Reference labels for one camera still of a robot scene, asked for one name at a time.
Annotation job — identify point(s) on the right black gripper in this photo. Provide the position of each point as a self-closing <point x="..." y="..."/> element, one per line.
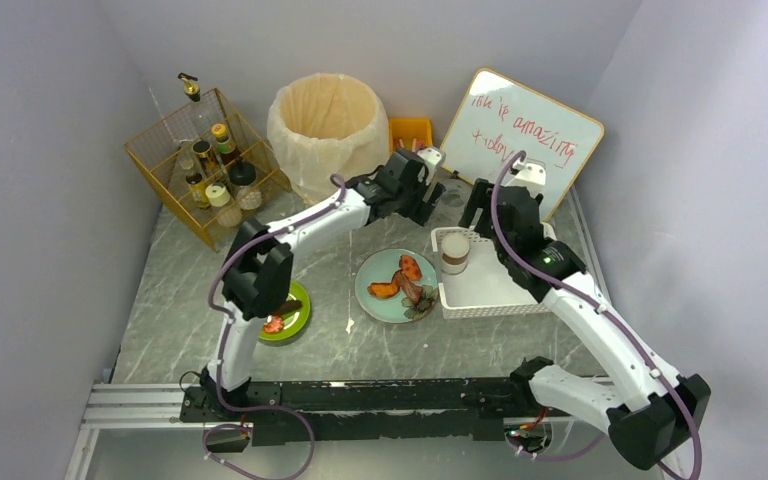
<point x="485" y="201"/>

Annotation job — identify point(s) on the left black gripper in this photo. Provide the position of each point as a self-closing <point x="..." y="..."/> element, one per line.
<point x="425" y="192"/>

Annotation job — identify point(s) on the white mug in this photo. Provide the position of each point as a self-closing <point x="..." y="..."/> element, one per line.
<point x="454" y="249"/>

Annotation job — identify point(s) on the white plastic basket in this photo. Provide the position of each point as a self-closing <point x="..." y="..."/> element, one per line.
<point x="483" y="288"/>

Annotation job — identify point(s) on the black lid shaker jar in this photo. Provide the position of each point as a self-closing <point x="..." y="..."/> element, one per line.
<point x="243" y="176"/>

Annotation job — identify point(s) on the tall yellow label spice jar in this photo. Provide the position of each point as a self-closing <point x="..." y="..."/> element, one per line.
<point x="204" y="153"/>

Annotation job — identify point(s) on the small yellow label bottle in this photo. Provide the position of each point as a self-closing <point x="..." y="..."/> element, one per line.
<point x="197" y="187"/>

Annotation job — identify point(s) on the clear oil dispenser bottle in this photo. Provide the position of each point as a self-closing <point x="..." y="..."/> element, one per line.
<point x="192" y="93"/>

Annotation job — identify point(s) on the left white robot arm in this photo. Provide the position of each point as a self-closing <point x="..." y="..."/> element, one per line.
<point x="255" y="278"/>

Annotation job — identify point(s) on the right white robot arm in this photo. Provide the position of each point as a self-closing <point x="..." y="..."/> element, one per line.
<point x="650" y="409"/>

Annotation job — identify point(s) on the yellow plastic bin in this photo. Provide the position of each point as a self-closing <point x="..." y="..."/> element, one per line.
<point x="412" y="133"/>

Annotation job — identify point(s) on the whiteboard with red writing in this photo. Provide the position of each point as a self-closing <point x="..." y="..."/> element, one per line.
<point x="499" y="117"/>

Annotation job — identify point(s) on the orange fried piece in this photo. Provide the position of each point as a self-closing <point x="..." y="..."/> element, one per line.
<point x="410" y="267"/>

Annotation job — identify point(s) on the light blue flower plate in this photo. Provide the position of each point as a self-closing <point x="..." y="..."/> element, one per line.
<point x="380" y="267"/>

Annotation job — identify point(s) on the trash bin with bag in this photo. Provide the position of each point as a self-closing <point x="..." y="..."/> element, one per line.
<point x="326" y="123"/>

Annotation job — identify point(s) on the orange chicken wing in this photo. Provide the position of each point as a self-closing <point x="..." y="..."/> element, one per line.
<point x="382" y="290"/>

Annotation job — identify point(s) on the brown meat rib piece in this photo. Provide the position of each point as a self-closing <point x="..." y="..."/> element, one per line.
<point x="412" y="291"/>

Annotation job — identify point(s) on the dark sea cucumber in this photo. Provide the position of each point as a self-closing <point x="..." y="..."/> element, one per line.
<point x="290" y="306"/>

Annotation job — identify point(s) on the green plate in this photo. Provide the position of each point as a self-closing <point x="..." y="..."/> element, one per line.
<point x="295" y="322"/>

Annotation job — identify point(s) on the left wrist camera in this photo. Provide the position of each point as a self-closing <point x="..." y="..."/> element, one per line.
<point x="433" y="158"/>

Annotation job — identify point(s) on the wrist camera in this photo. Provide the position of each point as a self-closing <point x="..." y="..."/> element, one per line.
<point x="529" y="175"/>
<point x="433" y="158"/>

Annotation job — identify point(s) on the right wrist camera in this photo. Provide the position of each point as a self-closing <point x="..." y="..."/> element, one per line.
<point x="529" y="175"/>

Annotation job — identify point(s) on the yellow wire basket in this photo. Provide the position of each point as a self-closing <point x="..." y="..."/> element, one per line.
<point x="177" y="156"/>

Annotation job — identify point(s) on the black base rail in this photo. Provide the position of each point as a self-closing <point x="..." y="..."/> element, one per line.
<point x="278" y="412"/>

